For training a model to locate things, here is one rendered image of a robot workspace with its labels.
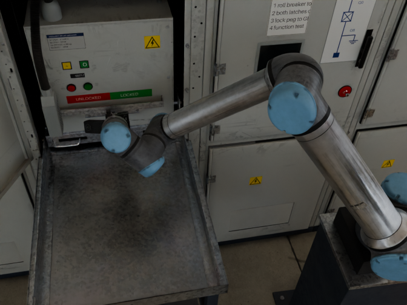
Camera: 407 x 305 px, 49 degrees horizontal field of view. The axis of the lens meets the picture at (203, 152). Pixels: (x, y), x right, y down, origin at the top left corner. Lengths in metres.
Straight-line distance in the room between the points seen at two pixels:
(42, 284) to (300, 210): 1.45
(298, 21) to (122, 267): 1.03
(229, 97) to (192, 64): 0.38
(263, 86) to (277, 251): 1.50
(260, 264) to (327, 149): 1.47
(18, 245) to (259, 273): 1.24
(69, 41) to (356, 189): 1.03
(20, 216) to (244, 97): 1.26
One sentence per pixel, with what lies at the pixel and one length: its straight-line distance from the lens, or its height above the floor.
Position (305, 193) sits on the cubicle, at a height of 0.40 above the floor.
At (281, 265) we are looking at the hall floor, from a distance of 2.56.
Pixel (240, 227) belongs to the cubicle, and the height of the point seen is 0.17.
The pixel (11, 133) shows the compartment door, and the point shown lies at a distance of 1.80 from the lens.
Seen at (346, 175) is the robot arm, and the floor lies 1.31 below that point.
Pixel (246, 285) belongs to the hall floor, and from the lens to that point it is 2.46.
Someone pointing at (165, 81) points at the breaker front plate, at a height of 1.13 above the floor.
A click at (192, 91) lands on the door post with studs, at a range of 1.73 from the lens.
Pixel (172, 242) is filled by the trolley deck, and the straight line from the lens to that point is 1.56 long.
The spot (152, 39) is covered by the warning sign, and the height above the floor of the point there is 1.32.
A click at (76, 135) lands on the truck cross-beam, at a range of 1.86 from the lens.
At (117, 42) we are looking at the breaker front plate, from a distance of 1.62.
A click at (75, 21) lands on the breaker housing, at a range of 1.61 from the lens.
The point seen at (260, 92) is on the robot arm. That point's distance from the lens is 1.25.
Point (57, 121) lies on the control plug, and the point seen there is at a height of 1.08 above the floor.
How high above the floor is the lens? 2.15
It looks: 45 degrees down
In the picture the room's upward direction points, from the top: 3 degrees clockwise
